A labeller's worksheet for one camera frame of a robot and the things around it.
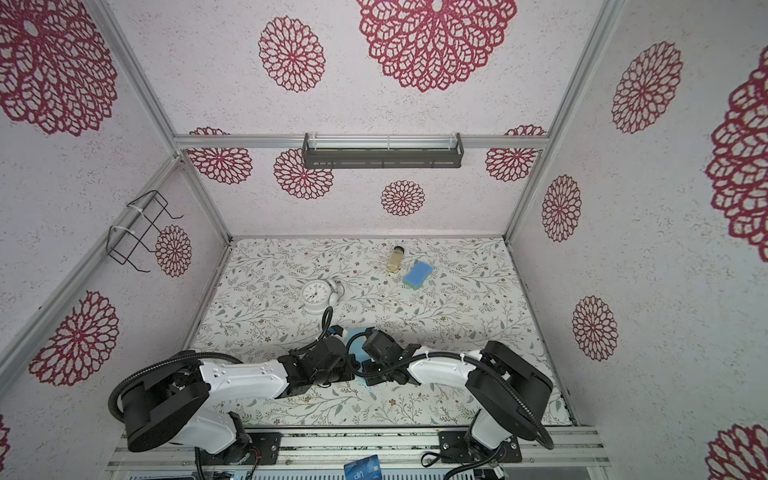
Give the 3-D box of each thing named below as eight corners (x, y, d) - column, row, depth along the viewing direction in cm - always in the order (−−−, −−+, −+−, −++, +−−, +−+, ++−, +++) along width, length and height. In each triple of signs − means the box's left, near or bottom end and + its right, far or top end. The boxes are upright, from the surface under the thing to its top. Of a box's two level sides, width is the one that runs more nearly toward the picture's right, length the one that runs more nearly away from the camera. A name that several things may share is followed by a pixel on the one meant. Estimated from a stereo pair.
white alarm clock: (301, 314, 101) (298, 306, 97) (307, 287, 108) (304, 278, 104) (342, 314, 101) (340, 306, 97) (344, 287, 108) (343, 278, 104)
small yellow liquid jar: (386, 271, 113) (386, 265, 110) (391, 251, 120) (391, 245, 117) (401, 273, 112) (401, 267, 109) (405, 253, 119) (405, 247, 116)
